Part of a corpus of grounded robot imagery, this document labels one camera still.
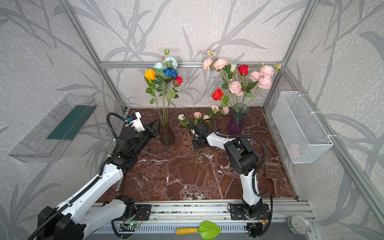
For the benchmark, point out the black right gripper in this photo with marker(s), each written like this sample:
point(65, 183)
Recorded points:
point(199, 133)

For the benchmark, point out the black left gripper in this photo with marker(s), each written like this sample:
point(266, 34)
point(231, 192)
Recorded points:
point(151, 129)

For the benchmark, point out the peach rosebud stem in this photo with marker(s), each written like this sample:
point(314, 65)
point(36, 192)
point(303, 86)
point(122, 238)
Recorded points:
point(197, 156)

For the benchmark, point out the dark glass cup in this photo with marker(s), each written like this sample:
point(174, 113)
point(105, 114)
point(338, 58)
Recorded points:
point(167, 137)

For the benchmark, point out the pink rosebud stem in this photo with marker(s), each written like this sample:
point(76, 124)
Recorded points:
point(198, 117)

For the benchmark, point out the white rose stem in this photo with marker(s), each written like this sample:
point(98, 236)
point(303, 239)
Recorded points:
point(185, 122)

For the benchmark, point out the small pink bud spray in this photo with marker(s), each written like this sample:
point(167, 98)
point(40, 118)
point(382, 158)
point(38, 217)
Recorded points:
point(213, 112)

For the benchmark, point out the purple ribbed glass vase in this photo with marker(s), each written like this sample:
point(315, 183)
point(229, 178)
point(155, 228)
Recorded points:
point(236, 123)

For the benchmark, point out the green stem small red rose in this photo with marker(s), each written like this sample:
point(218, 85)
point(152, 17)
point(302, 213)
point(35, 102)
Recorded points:
point(178, 80)

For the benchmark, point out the orange rose stem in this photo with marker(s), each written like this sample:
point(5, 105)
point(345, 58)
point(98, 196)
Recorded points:
point(154, 90)

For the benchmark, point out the white rosebud stem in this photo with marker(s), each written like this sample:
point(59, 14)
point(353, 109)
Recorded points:
point(233, 69)

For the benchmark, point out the white blue flower stem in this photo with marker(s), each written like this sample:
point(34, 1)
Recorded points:
point(167, 62)

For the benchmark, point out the dark red rose stem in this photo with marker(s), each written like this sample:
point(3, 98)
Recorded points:
point(247, 79)

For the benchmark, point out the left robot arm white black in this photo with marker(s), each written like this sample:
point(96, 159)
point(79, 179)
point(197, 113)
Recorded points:
point(71, 219)

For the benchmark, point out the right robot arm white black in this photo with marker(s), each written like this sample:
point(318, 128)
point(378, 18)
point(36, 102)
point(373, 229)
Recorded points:
point(247, 155)

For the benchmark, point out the brown plastic scoop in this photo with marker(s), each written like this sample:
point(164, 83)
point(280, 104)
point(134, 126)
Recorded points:
point(273, 172)

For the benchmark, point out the small green circuit board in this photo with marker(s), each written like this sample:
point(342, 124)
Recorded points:
point(130, 227)

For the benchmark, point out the metal tin can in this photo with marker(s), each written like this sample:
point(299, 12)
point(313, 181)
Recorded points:
point(297, 224)

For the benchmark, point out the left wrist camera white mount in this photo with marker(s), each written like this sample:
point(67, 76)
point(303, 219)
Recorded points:
point(134, 121)

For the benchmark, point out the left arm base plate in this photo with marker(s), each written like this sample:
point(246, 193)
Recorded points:
point(141, 213)

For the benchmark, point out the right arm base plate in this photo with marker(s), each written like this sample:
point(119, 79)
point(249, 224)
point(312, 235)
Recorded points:
point(260, 211)

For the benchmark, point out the aluminium front rail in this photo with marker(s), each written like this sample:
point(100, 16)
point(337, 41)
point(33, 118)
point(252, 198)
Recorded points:
point(166, 217)

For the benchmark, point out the green toy shovel yellow handle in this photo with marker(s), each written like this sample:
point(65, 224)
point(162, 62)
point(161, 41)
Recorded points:
point(207, 230)

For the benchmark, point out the white wire mesh basket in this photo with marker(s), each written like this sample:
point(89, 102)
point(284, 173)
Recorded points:
point(303, 135)

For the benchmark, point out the clear plastic wall tray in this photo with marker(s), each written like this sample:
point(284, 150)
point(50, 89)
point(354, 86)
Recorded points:
point(48, 140)

